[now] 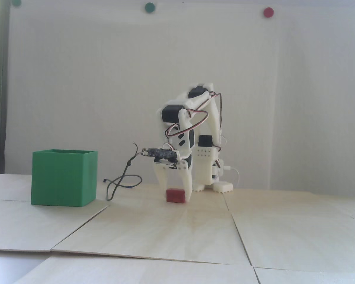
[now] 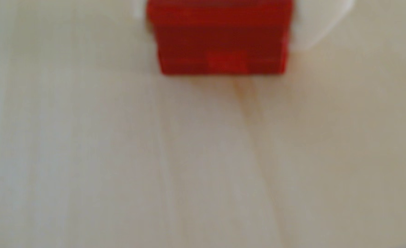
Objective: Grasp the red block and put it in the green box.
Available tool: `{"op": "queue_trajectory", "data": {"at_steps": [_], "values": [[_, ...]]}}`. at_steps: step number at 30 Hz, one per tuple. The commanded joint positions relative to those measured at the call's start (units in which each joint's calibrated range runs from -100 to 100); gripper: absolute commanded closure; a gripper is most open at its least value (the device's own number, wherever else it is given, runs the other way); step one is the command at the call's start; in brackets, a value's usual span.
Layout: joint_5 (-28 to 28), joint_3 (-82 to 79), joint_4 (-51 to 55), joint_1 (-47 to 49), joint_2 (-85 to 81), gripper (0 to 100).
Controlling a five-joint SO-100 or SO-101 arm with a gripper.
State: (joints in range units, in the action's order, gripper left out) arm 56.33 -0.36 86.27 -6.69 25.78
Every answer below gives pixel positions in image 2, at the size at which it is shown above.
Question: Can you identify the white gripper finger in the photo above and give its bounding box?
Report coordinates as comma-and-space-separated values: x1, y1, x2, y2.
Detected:
289, 0, 356, 52
132, 0, 148, 21

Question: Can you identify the red block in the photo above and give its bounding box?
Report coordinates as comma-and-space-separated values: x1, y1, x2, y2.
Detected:
146, 0, 293, 76

